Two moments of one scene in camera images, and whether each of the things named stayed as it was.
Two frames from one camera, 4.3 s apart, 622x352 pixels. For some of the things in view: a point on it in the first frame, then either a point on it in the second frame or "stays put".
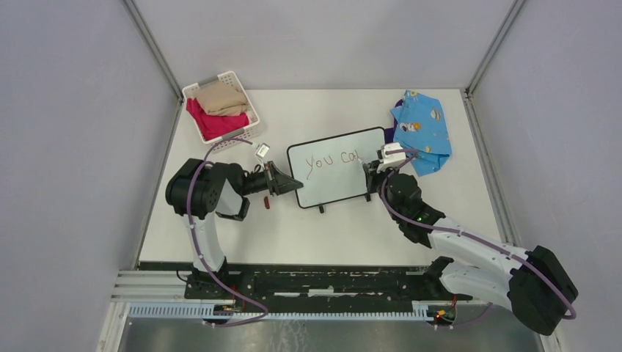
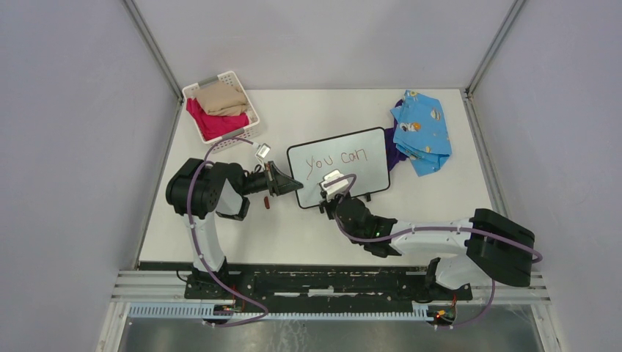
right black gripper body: x=375 y=177 -> x=331 y=205
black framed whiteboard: x=331 y=169 stays put
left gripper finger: x=284 y=182 stays put
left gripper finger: x=281 y=190 stays put
